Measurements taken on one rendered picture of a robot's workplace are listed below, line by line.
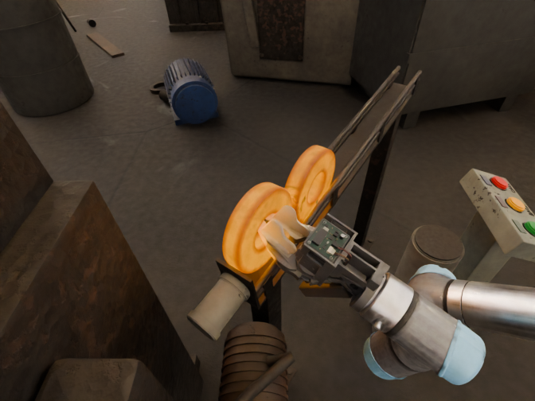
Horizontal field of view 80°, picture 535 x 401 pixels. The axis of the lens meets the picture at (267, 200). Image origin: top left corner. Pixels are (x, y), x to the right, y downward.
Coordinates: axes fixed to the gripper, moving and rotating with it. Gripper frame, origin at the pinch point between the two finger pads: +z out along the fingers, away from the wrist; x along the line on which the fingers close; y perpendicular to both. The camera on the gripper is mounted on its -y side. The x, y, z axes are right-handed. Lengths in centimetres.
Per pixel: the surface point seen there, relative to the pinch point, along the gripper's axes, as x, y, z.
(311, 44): -190, -67, 82
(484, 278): -44, -27, -50
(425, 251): -30.3, -16.3, -30.2
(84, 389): 30.9, 4.5, -0.3
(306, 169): -11.7, 3.8, -0.7
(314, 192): -16.9, -5.7, -2.8
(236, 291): 9.9, -5.5, -3.8
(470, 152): -164, -65, -46
